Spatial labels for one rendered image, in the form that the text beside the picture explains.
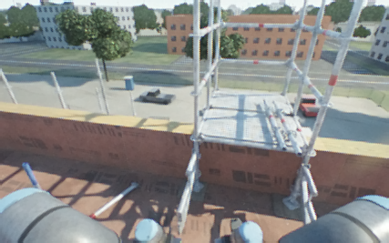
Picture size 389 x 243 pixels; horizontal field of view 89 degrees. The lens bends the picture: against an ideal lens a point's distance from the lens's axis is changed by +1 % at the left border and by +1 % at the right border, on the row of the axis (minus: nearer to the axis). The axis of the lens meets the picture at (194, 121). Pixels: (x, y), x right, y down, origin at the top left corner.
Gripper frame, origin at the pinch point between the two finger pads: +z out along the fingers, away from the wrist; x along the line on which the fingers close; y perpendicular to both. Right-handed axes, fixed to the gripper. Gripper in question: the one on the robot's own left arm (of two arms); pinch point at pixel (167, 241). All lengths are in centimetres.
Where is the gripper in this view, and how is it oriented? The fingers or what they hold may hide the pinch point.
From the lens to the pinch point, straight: 131.6
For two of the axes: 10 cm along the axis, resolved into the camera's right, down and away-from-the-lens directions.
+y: 1.3, -7.9, 6.0
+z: 1.8, 6.2, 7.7
